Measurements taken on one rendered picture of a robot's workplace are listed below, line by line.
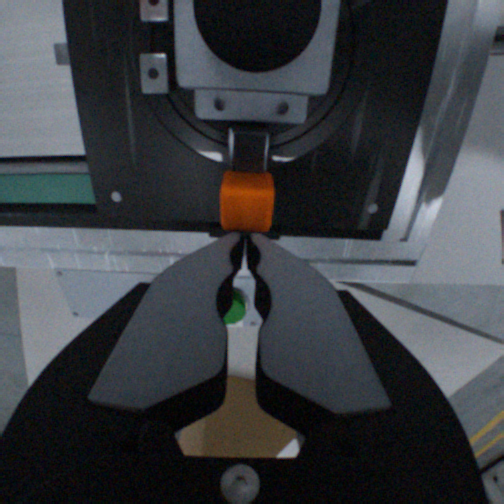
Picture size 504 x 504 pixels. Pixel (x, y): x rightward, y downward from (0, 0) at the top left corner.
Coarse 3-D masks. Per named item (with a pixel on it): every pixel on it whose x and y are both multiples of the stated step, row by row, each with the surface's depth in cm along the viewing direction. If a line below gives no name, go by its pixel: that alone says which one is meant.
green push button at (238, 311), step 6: (234, 294) 27; (240, 294) 28; (234, 300) 27; (240, 300) 27; (234, 306) 27; (240, 306) 27; (228, 312) 28; (234, 312) 28; (240, 312) 28; (228, 318) 28; (234, 318) 28; (240, 318) 28; (228, 324) 29
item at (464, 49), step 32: (480, 0) 15; (448, 32) 16; (480, 32) 16; (448, 64) 17; (480, 64) 17; (448, 96) 19; (448, 128) 19; (416, 160) 21; (448, 160) 21; (416, 192) 23; (416, 224) 24
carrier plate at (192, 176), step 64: (64, 0) 14; (128, 0) 14; (384, 0) 14; (448, 0) 14; (128, 64) 16; (384, 64) 16; (128, 128) 19; (384, 128) 19; (128, 192) 21; (192, 192) 21; (320, 192) 21; (384, 192) 21
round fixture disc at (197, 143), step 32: (160, 32) 14; (352, 32) 14; (352, 64) 15; (160, 96) 16; (192, 96) 16; (320, 96) 16; (352, 96) 16; (192, 128) 17; (224, 128) 17; (288, 128) 17; (320, 128) 17; (224, 160) 18; (288, 160) 18
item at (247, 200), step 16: (240, 128) 10; (256, 128) 10; (240, 144) 10; (256, 144) 10; (240, 160) 11; (256, 160) 11; (224, 176) 11; (240, 176) 11; (256, 176) 11; (224, 192) 10; (240, 192) 10; (256, 192) 10; (272, 192) 10; (224, 208) 11; (240, 208) 11; (256, 208) 11; (272, 208) 11; (224, 224) 11; (240, 224) 11; (256, 224) 11
